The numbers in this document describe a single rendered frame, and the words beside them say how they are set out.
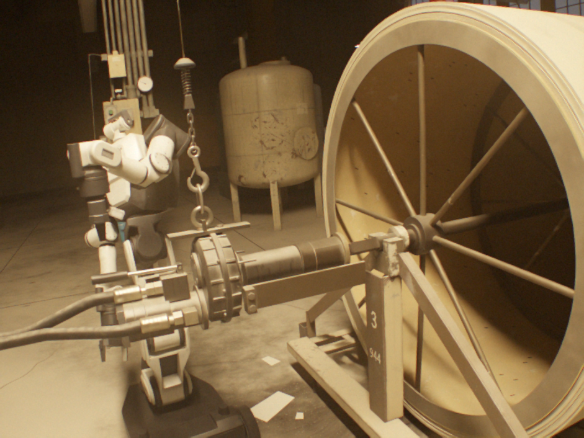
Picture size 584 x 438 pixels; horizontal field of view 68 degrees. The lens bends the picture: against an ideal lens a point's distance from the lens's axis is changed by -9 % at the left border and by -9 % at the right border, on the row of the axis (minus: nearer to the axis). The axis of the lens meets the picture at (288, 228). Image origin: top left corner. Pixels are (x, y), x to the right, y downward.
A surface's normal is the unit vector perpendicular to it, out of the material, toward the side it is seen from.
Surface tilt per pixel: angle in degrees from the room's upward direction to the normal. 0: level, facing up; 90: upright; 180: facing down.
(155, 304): 41
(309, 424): 0
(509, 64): 90
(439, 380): 10
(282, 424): 0
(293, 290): 90
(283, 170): 90
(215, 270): 65
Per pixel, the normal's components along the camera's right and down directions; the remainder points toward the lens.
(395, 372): 0.37, 0.17
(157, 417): -0.09, -0.97
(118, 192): -0.48, 0.02
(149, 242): 0.40, -0.22
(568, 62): 0.22, -0.51
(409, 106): 0.34, 0.76
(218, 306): 0.37, 0.57
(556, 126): -0.92, 0.16
